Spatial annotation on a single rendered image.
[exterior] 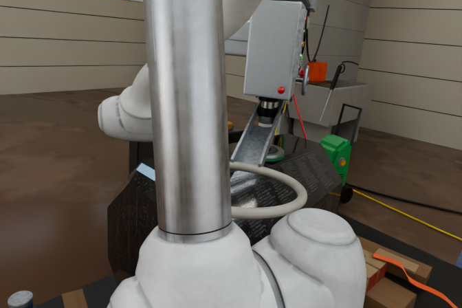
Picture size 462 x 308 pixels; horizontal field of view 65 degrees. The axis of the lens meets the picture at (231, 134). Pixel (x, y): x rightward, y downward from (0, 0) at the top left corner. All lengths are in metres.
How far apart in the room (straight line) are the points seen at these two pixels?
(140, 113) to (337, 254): 0.50
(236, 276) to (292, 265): 0.11
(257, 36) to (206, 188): 1.25
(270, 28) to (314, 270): 1.24
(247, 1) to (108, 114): 0.40
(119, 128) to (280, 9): 0.99
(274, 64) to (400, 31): 5.01
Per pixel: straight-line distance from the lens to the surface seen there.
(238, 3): 0.67
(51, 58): 7.77
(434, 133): 6.46
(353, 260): 0.57
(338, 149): 3.25
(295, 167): 1.86
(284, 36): 1.62
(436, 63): 6.38
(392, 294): 2.32
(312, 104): 4.58
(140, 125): 0.84
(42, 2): 7.69
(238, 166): 1.39
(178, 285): 0.46
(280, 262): 0.55
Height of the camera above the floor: 1.40
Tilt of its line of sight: 16 degrees down
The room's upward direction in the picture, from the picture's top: 5 degrees clockwise
